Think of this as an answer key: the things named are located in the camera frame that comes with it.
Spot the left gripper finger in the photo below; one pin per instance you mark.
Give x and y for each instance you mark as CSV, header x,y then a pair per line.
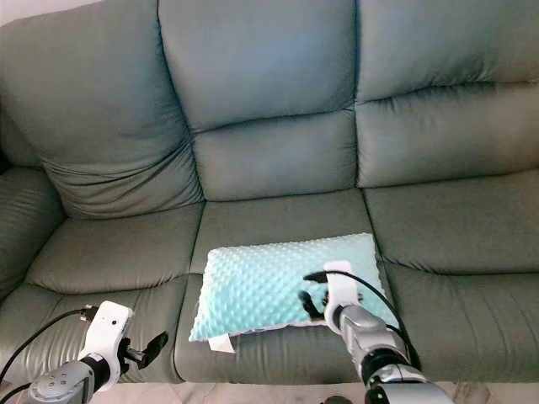
x,y
157,345

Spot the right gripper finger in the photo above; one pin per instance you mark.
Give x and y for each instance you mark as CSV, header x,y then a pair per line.
x,y
306,305

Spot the teal dotted plush pillow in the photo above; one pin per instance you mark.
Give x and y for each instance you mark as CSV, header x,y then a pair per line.
x,y
261,286

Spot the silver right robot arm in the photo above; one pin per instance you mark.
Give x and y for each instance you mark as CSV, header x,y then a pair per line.
x,y
370,332

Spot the grey green leather sofa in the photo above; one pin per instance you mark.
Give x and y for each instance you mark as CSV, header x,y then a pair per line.
x,y
269,151

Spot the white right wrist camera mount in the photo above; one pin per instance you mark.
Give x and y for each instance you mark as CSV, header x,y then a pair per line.
x,y
341,290

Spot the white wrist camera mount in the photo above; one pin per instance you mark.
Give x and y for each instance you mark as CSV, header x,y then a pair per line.
x,y
114,328
341,290

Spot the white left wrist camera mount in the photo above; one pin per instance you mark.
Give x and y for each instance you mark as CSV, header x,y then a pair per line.
x,y
114,328

